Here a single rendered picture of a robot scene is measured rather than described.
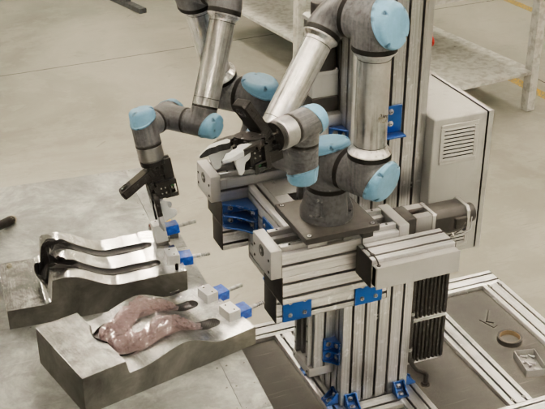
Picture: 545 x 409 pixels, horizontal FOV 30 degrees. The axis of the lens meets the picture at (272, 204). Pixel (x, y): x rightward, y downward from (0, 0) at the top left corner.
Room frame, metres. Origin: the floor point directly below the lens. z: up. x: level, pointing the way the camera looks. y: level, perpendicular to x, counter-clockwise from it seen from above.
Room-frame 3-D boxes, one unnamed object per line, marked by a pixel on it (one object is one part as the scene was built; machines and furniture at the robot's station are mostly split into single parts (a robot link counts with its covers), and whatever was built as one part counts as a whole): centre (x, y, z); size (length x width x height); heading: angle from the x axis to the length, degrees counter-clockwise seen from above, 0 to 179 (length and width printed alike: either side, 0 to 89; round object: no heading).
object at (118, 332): (2.19, 0.32, 0.90); 0.26 x 0.18 x 0.08; 126
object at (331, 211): (2.51, -0.15, 1.09); 0.15 x 0.15 x 0.10
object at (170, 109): (2.73, 0.30, 1.24); 0.11 x 0.11 x 0.08; 61
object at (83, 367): (2.18, 0.32, 0.85); 0.50 x 0.26 x 0.11; 126
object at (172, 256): (2.52, 0.24, 0.89); 0.13 x 0.05 x 0.05; 109
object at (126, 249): (2.49, 0.50, 0.92); 0.35 x 0.16 x 0.09; 109
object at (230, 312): (2.30, 0.08, 0.85); 0.13 x 0.05 x 0.05; 126
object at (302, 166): (2.23, -0.06, 1.33); 0.11 x 0.08 x 0.11; 48
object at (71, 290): (2.49, 0.52, 0.87); 0.50 x 0.26 x 0.14; 109
